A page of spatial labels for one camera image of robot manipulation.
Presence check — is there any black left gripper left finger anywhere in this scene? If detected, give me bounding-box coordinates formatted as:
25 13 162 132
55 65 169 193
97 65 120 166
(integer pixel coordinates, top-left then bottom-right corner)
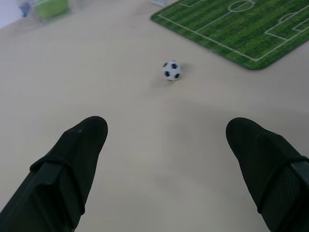
0 116 109 232

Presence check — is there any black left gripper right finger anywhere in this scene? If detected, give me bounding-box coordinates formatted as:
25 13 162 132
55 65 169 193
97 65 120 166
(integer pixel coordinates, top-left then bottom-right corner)
225 117 309 232

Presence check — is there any small black-white soccer ball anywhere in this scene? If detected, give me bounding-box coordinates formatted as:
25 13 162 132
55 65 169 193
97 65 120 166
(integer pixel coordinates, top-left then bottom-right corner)
162 60 183 82

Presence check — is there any green soccer field mat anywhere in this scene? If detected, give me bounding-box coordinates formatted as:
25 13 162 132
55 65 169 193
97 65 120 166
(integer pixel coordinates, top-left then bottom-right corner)
150 0 309 70

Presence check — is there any green plastic box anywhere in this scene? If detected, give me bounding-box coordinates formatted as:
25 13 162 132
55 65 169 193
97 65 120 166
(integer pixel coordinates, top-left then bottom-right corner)
35 0 70 19

